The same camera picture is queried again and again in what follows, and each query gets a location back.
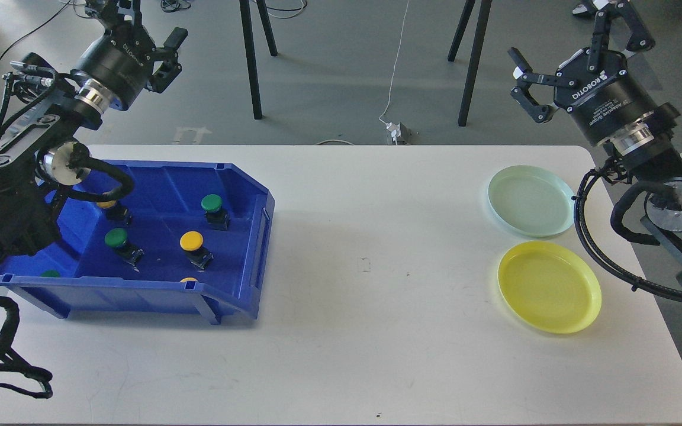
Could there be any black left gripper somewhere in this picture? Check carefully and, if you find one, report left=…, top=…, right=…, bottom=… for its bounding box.
left=72, top=1, right=188, bottom=111

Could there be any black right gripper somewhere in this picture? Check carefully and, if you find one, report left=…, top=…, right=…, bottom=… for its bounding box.
left=507, top=0, right=657, bottom=148

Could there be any green push button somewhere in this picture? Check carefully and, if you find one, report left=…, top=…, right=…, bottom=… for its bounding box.
left=104, top=228, right=144, bottom=273
left=200, top=193, right=230, bottom=231

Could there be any yellow push button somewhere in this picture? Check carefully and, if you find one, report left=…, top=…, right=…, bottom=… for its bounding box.
left=95, top=200, right=133, bottom=227
left=179, top=230, right=214, bottom=270

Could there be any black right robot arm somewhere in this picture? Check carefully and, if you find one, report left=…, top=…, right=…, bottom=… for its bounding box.
left=508, top=1, right=682, bottom=303

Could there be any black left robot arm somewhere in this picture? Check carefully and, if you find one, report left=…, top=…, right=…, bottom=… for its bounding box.
left=0, top=1, right=188, bottom=399

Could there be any light green plate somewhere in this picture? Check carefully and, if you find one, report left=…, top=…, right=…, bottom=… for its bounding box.
left=487, top=165, right=574, bottom=238

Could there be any yellow push button back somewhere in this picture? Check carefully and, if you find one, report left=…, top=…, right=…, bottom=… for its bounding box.
left=95, top=200, right=133, bottom=227

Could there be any yellow plate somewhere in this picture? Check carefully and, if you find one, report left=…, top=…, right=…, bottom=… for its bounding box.
left=497, top=241, right=603, bottom=334

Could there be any green button front corner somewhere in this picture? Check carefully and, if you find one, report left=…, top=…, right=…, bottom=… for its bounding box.
left=40, top=269, right=62, bottom=278

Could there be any black stand leg left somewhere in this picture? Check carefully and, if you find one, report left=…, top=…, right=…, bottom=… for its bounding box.
left=239, top=0, right=278, bottom=120

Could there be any black stand leg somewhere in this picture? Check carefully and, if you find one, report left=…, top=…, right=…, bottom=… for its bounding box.
left=239, top=0, right=278, bottom=120
left=447, top=1, right=493, bottom=127

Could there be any black stand leg right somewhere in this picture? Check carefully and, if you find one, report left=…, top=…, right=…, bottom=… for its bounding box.
left=447, top=1, right=493, bottom=127

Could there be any blue plastic bin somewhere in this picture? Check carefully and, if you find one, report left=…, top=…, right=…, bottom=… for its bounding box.
left=0, top=160, right=275, bottom=324

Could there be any black floor cable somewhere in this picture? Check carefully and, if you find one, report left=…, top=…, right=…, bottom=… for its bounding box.
left=0, top=0, right=90, bottom=98

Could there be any white cable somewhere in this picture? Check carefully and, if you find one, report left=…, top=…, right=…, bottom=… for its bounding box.
left=378, top=0, right=411, bottom=126

